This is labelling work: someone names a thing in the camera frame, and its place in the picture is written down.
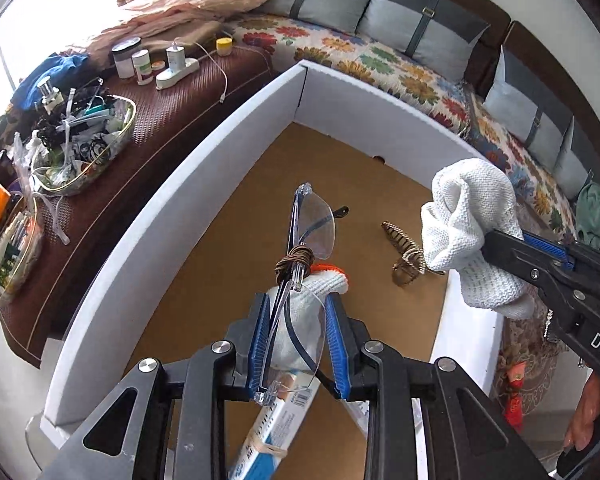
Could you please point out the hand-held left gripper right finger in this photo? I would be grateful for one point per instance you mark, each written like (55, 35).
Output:
(337, 345)

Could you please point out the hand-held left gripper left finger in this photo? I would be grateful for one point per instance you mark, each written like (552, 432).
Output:
(257, 345)

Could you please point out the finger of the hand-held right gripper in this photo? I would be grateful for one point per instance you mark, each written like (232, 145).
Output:
(522, 262)
(550, 249)

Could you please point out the white glove with orange cuff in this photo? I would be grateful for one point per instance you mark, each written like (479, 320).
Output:
(312, 285)

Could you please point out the white knitted glove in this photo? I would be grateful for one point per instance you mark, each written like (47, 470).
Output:
(460, 220)

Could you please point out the blue and white carton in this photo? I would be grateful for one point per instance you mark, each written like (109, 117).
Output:
(275, 420)

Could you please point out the tan rubber band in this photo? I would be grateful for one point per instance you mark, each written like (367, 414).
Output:
(265, 446)

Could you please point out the clear safety glasses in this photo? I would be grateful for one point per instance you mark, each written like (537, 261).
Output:
(316, 227)

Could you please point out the white cardboard box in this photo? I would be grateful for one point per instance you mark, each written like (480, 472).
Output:
(180, 210)

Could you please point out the person's right hand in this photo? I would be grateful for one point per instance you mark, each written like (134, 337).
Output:
(590, 410)

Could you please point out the green cloth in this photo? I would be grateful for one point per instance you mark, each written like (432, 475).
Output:
(597, 215)

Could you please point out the dark wooden sofa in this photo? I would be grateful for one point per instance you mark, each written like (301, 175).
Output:
(500, 30)

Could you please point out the floral sofa blanket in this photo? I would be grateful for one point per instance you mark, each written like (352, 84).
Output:
(380, 70)

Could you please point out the brown side table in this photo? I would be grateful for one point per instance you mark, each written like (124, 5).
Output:
(160, 120)

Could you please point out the glass tray of clutter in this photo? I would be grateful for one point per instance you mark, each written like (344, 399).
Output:
(10, 260)

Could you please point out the glass bowl of clutter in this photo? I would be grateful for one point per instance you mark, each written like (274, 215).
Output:
(80, 145)

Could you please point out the white power strip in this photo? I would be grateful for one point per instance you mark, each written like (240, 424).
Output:
(180, 74)

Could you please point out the small red-capped jar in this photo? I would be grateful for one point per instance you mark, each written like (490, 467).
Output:
(158, 69)

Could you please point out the white bottle green label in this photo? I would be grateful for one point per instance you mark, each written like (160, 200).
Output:
(142, 70)

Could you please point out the white plug-in device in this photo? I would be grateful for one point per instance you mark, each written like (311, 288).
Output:
(175, 57)

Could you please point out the yellow-capped jar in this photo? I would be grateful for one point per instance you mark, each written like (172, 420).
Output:
(224, 46)

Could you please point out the white jar with dark lid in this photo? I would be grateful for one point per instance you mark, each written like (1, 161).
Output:
(125, 60)

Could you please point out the glass perfume bottle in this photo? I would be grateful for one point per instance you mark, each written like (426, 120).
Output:
(50, 92)

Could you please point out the blue cloth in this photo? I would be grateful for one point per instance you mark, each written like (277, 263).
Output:
(45, 72)

